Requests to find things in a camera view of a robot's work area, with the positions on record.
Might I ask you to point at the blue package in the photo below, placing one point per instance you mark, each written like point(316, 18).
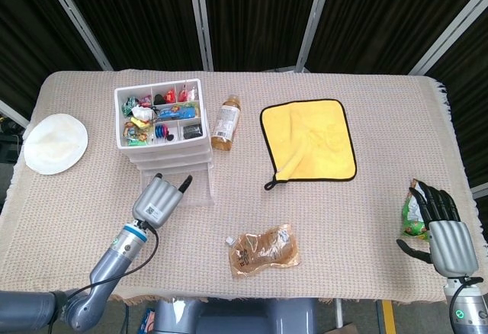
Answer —
point(148, 322)

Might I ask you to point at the white paper plate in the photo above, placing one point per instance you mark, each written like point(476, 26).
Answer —
point(55, 143)

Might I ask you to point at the yellow candy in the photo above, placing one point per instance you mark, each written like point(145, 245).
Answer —
point(138, 121)

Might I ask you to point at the white plastic drawer organizer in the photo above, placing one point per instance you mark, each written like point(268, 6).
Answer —
point(160, 145)

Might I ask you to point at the red and white candy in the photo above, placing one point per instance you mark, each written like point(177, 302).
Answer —
point(187, 94)

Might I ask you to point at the green candy wrapper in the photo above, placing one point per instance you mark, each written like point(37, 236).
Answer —
point(129, 103)

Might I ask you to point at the amber tea bottle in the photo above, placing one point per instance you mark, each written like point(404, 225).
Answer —
point(225, 124)

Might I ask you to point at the brown spout pouch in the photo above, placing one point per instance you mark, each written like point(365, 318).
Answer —
point(263, 252)

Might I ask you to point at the red candy piece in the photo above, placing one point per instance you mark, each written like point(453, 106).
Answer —
point(170, 95)

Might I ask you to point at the green orange candy packet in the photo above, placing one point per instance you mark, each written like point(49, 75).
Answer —
point(133, 133)

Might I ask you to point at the beige woven tablecloth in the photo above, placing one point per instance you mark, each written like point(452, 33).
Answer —
point(343, 216)

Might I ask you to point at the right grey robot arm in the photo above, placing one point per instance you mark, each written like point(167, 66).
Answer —
point(472, 311)

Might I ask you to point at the white crumpled wrapper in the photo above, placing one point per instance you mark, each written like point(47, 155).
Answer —
point(141, 112)

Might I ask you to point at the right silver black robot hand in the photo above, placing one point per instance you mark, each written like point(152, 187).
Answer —
point(451, 246)

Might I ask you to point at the green snack packet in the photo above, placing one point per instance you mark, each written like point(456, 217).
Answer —
point(411, 216)

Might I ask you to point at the pink candy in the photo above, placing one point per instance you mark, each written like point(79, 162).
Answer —
point(145, 100)

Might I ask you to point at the white table leg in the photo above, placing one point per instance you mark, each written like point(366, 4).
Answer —
point(339, 311)

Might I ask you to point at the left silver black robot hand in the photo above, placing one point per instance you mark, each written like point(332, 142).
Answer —
point(156, 202)

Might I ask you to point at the blue wrapped packet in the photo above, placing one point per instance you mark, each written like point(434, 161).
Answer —
point(175, 112)

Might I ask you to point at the grey partition post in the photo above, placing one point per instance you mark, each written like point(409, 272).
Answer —
point(76, 17)
point(200, 17)
point(450, 33)
point(13, 114)
point(315, 17)

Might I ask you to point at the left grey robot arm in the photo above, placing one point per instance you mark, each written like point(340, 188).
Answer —
point(110, 265)

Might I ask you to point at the green yellow packet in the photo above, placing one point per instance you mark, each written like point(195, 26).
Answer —
point(195, 110)

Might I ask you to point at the black plastic-wrapped packet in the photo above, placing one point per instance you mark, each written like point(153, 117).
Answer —
point(191, 132)

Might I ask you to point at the grey robot torso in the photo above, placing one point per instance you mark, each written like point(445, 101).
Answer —
point(228, 316)

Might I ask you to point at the yellow cloth with black trim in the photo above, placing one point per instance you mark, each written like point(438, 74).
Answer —
point(309, 139)

